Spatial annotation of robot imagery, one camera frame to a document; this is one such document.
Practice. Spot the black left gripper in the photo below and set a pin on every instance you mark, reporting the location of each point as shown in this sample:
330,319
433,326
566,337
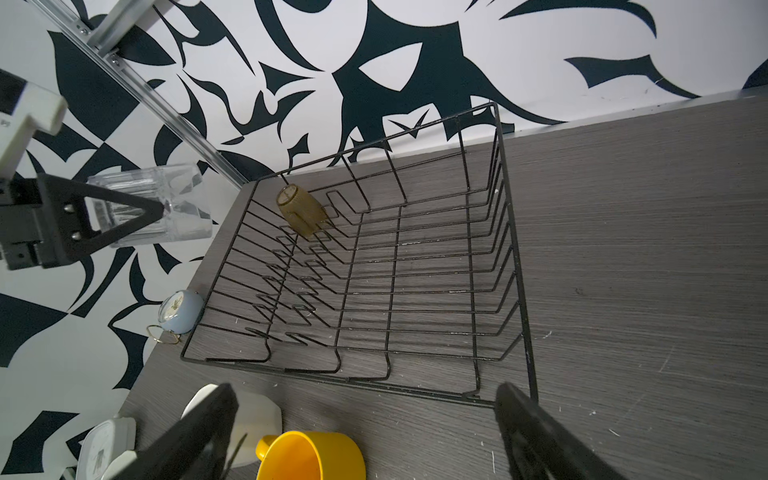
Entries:
51,221

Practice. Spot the black wire dish rack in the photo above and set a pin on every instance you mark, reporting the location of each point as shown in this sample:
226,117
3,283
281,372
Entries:
413,287

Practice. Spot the small blue alarm clock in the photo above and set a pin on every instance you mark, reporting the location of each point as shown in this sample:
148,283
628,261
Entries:
177,315

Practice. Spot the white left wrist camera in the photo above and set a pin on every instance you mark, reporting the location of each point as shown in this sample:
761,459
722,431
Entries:
25,109

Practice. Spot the white square kitchen timer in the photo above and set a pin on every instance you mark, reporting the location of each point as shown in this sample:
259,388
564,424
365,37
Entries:
107,448

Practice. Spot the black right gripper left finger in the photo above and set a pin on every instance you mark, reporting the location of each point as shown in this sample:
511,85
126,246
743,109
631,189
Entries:
196,447

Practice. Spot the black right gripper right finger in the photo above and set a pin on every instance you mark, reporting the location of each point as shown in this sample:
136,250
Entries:
538,446

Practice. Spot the amber textured glass cup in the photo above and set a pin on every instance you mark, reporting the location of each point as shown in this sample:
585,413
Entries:
304,214

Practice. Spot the yellow mug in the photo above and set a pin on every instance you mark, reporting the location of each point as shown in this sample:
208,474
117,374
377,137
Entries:
309,455

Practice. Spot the clear glass cup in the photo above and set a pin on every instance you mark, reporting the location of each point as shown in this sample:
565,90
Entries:
153,205

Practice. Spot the cream white mug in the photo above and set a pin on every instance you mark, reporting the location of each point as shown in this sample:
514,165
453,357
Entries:
257,417

